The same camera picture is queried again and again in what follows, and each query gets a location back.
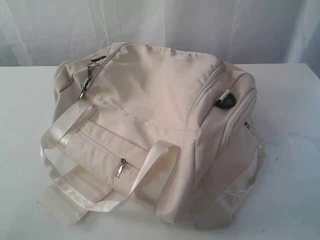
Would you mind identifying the cream fabric duffel bag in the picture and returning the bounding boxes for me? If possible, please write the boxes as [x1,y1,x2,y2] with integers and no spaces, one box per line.
[40,42,264,228]

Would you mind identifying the silver main zipper pull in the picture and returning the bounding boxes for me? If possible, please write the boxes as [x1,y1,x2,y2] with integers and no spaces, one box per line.
[79,62,96,100]

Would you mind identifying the silver front pocket zipper pull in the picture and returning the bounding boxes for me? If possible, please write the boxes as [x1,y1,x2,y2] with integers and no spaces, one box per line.
[114,158,127,179]

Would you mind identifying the black right strap ring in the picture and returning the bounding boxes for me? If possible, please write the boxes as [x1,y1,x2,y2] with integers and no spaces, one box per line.
[216,91,237,111]

